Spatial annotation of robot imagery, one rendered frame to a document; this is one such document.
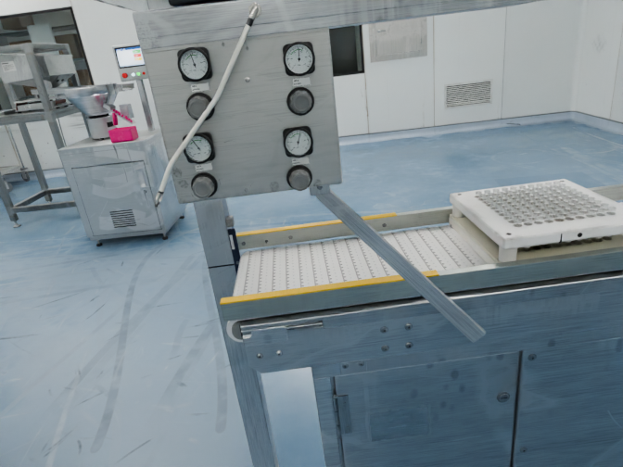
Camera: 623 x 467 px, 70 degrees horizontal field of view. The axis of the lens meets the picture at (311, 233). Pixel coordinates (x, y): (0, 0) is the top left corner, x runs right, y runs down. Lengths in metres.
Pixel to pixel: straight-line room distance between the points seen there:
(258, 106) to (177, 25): 0.12
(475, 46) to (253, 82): 5.66
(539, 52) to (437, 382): 5.78
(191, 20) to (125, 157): 2.87
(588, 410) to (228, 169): 0.85
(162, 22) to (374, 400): 0.71
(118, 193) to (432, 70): 4.07
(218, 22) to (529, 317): 0.64
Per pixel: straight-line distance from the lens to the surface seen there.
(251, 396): 1.20
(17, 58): 4.58
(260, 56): 0.57
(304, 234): 0.94
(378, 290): 0.70
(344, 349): 0.76
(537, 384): 1.00
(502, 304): 0.79
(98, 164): 3.50
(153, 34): 0.58
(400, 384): 0.89
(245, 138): 0.58
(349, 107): 5.93
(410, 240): 0.92
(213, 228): 0.96
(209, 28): 0.57
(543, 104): 6.56
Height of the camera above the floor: 1.21
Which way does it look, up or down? 22 degrees down
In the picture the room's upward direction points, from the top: 7 degrees counter-clockwise
